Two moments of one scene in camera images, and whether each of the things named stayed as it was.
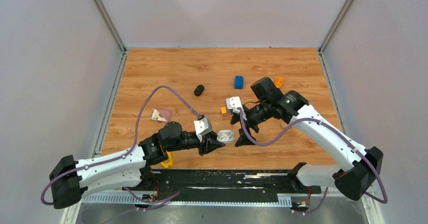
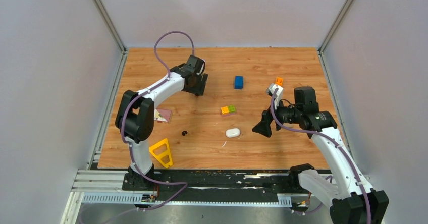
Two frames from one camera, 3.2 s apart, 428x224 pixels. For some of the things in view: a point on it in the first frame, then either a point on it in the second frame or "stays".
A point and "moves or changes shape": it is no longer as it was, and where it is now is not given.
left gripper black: [209, 144] to [200, 90]
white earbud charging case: [226, 135] moves or changes shape
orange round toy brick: [278, 81] stays
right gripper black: [243, 140] to [263, 127]
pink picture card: [161, 115] stays
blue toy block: [238, 83] stays
